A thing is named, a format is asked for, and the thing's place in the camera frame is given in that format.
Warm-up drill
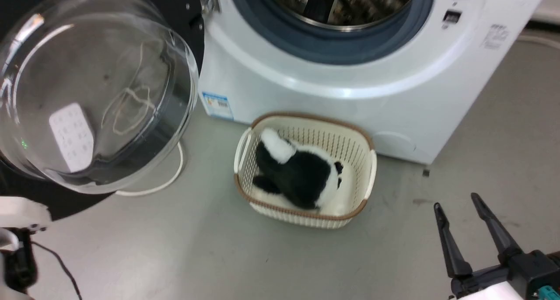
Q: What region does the black white panda plush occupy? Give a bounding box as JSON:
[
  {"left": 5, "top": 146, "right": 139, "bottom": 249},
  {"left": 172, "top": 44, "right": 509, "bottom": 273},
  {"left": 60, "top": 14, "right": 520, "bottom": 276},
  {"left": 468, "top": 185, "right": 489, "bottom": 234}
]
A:
[{"left": 252, "top": 128, "right": 344, "bottom": 211}]

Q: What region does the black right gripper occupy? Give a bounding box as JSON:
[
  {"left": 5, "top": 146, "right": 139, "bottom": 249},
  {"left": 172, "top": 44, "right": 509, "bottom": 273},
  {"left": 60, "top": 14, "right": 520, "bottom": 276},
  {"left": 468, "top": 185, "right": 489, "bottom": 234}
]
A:
[{"left": 434, "top": 192, "right": 560, "bottom": 300}]

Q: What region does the white front-load washing machine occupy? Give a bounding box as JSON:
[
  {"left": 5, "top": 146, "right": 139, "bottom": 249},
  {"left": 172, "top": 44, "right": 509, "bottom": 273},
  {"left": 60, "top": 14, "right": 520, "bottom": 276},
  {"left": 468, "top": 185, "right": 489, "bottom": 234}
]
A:
[{"left": 198, "top": 0, "right": 553, "bottom": 166}]

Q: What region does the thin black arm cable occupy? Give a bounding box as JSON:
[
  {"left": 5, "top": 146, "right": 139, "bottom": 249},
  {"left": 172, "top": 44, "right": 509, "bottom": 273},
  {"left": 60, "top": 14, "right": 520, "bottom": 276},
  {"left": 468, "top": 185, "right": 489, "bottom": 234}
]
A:
[{"left": 31, "top": 241, "right": 84, "bottom": 300}]

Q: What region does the cream plastic laundry basket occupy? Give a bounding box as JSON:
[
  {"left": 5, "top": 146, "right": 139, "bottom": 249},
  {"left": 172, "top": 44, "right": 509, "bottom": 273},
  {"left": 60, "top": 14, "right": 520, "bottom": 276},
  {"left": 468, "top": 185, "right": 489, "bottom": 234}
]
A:
[{"left": 234, "top": 112, "right": 378, "bottom": 230}]

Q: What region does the metal door hinge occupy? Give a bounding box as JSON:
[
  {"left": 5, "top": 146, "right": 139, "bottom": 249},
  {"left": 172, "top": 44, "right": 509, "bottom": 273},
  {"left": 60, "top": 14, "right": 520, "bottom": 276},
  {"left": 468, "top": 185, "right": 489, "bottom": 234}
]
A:
[{"left": 198, "top": 0, "right": 221, "bottom": 17}]

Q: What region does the blue white energy label sticker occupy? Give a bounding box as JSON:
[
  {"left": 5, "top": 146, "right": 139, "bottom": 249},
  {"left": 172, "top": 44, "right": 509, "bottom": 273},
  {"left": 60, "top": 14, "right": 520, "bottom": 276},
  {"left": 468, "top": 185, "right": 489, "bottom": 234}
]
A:
[{"left": 202, "top": 91, "right": 234, "bottom": 120}]

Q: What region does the grey rubber door gasket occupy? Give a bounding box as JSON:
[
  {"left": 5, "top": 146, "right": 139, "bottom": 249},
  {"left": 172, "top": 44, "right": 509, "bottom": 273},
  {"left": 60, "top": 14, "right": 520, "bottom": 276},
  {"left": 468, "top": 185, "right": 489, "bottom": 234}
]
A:
[{"left": 227, "top": 0, "right": 436, "bottom": 66}]

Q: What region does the steel washer drum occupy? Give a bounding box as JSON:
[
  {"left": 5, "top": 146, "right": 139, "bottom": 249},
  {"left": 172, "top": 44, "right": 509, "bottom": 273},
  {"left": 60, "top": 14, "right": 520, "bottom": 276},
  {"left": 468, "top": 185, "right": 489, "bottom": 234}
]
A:
[{"left": 262, "top": 0, "right": 414, "bottom": 31}]

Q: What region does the round black glass washer door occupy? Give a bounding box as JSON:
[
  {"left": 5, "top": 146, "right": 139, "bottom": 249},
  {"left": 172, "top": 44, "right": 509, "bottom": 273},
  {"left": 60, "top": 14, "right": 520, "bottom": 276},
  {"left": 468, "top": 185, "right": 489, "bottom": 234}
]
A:
[{"left": 0, "top": 0, "right": 206, "bottom": 222}]

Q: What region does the white cable on floor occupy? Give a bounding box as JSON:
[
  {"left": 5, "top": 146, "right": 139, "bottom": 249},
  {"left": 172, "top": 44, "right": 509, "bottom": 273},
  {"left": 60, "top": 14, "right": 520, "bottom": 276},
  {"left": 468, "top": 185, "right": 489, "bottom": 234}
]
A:
[{"left": 115, "top": 140, "right": 185, "bottom": 197}]

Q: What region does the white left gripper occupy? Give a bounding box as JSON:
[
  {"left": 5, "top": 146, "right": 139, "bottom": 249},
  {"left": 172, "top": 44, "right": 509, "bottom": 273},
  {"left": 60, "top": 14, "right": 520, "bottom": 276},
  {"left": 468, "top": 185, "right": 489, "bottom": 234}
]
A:
[{"left": 0, "top": 197, "right": 52, "bottom": 233}]

